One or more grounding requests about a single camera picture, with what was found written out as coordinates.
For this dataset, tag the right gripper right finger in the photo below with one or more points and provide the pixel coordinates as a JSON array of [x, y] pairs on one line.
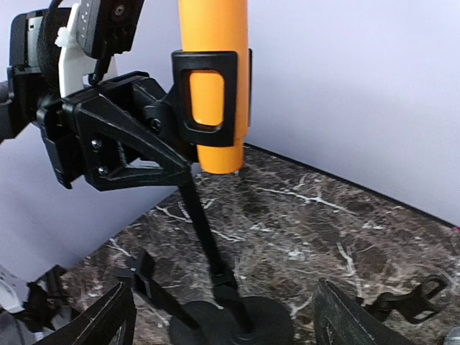
[[339, 319]]

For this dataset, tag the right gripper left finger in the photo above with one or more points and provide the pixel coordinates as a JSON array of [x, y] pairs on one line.
[[110, 320]]

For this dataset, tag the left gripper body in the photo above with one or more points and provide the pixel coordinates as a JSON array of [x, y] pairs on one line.
[[57, 124]]

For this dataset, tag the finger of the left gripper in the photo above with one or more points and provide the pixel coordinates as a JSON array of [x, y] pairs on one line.
[[149, 101], [119, 152]]

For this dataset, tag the black stand of purple microphone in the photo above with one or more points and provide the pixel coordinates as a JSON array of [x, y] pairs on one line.
[[415, 306]]

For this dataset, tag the orange microphone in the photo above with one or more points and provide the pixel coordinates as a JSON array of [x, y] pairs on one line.
[[215, 26]]

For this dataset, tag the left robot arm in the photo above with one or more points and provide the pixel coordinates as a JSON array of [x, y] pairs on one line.
[[32, 80]]

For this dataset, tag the black stand of beige microphone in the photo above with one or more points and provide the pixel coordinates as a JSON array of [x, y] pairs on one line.
[[139, 277]]

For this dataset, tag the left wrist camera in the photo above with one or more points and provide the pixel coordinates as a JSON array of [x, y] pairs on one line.
[[96, 31]]

